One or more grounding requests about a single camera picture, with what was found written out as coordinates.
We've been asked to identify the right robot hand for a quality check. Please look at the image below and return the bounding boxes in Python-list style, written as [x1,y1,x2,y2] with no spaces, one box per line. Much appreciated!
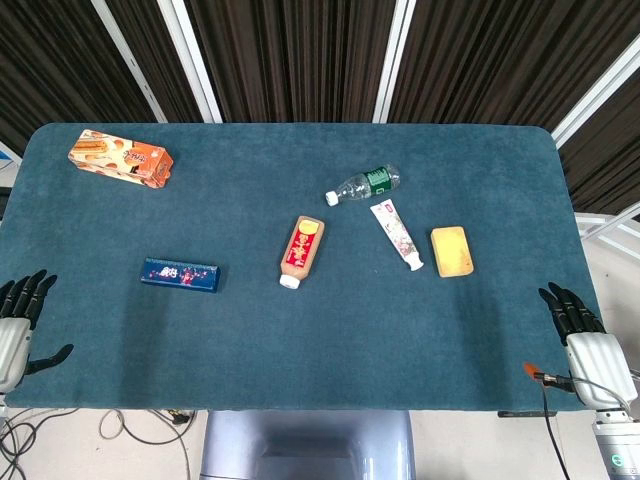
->
[538,282,640,410]

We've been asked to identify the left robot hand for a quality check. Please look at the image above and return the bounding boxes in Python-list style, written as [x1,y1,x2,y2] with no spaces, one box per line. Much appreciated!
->
[0,269,75,396]

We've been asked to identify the blue glasses case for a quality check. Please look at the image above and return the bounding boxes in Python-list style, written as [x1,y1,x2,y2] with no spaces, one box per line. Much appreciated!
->
[140,257,222,294]

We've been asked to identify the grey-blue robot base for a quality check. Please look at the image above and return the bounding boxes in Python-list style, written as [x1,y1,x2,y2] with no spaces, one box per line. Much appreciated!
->
[199,409,416,480]

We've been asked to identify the yellow sponge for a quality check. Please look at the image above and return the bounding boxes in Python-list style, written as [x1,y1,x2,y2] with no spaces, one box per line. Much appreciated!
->
[430,225,475,278]

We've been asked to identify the white panel with blue edge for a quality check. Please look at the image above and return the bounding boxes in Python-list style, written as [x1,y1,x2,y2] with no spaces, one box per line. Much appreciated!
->
[0,141,24,174]

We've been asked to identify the orange biscuit box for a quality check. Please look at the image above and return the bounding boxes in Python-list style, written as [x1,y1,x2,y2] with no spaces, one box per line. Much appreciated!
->
[67,129,175,189]

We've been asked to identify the white toothpaste tube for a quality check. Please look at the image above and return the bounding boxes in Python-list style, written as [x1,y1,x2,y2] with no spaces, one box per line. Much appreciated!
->
[369,199,425,272]

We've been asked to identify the teal table cloth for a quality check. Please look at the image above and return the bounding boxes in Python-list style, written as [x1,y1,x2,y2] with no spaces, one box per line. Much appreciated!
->
[0,122,599,412]

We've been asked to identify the clear bottle with green label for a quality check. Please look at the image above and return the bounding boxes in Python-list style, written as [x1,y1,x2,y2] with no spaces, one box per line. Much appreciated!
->
[325,164,402,207]

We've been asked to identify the sauce bottle with red label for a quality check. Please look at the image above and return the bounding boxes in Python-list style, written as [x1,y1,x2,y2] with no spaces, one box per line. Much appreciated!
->
[278,215,326,290]

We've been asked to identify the dark brown pleated curtain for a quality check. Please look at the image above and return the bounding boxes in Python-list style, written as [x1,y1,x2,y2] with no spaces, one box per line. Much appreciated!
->
[0,0,640,216]

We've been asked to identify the black cable with orange plug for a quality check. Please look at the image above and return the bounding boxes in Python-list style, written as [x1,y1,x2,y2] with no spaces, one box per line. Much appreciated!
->
[522,362,576,480]

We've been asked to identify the black floor cables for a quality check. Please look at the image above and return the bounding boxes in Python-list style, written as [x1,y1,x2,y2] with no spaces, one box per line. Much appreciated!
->
[0,407,79,480]

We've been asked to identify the grey floor cable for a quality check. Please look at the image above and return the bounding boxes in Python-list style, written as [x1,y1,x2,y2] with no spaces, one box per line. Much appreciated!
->
[98,408,194,480]

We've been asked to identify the white metal frame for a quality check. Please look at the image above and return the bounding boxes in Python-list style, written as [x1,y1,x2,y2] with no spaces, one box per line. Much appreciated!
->
[574,212,640,250]

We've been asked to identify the thin white metal post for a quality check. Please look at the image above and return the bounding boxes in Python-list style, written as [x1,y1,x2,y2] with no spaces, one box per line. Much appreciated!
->
[91,0,168,124]

